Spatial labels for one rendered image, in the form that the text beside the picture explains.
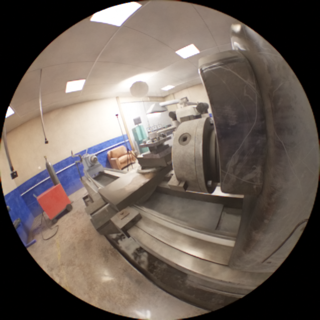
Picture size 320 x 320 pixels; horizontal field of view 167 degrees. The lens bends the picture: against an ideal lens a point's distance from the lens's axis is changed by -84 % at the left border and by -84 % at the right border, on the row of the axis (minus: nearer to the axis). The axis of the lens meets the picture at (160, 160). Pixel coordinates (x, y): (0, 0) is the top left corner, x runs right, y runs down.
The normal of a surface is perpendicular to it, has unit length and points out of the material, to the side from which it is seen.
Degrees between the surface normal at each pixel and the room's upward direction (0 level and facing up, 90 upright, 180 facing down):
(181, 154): 67
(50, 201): 90
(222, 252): 0
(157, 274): 0
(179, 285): 0
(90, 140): 90
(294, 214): 90
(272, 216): 90
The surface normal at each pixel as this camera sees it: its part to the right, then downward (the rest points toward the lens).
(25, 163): 0.74, 0.00
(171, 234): -0.27, -0.92
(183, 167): -0.64, 0.26
